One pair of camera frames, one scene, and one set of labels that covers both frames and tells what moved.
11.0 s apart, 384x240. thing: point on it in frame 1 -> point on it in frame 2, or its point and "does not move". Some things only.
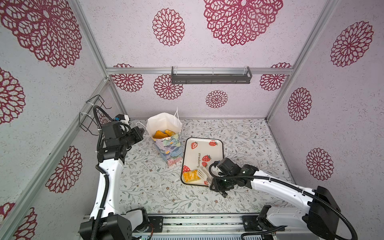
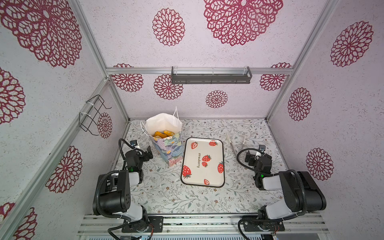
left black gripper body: [132, 138] -> [144, 157]
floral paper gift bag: [166, 130] does not move
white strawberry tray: [197, 153] does not move
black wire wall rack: [89, 123] does not move
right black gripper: [215, 185] -> [252, 159]
